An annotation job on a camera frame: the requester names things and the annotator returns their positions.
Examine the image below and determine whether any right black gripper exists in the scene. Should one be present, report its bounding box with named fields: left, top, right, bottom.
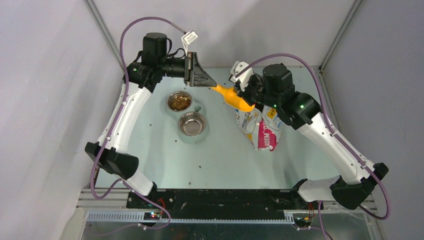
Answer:
left=234, top=74, right=280, bottom=109

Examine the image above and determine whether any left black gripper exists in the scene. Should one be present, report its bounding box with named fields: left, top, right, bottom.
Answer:
left=158, top=52, right=217, bottom=88

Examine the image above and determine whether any yellow plastic scoop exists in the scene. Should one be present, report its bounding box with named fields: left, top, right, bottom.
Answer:
left=211, top=84, right=255, bottom=112

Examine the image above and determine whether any pet food bag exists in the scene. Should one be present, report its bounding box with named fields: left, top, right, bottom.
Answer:
left=235, top=106, right=284, bottom=152

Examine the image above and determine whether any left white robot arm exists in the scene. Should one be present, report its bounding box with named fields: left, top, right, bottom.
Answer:
left=84, top=32, right=217, bottom=208

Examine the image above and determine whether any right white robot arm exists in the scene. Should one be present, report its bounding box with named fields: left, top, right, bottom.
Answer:
left=229, top=62, right=389, bottom=210

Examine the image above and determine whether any far steel bowl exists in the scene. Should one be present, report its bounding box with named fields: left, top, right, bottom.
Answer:
left=166, top=90, right=193, bottom=112

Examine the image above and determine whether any steel bowl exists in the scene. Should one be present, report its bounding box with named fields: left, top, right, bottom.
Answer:
left=177, top=111, right=207, bottom=137
left=166, top=90, right=193, bottom=112

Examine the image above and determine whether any kibble in far bowl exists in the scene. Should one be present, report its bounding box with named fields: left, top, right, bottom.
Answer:
left=168, top=94, right=192, bottom=112

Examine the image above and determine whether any near steel bowl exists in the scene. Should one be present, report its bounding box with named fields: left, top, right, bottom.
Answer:
left=177, top=111, right=207, bottom=137

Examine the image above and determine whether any mint double bowl stand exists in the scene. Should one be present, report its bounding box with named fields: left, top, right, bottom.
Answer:
left=165, top=90, right=210, bottom=145

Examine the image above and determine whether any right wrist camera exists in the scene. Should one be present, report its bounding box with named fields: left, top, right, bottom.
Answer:
left=228, top=61, right=254, bottom=92

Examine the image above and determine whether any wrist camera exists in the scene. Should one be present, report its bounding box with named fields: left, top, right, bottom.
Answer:
left=228, top=61, right=254, bottom=92
left=181, top=30, right=199, bottom=54

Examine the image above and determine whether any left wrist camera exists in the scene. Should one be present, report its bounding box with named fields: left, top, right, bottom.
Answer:
left=181, top=30, right=199, bottom=54

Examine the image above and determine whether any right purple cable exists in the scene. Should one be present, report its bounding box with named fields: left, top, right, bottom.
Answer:
left=235, top=52, right=392, bottom=240

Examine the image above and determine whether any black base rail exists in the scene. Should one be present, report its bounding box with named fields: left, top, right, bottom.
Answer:
left=147, top=188, right=318, bottom=220

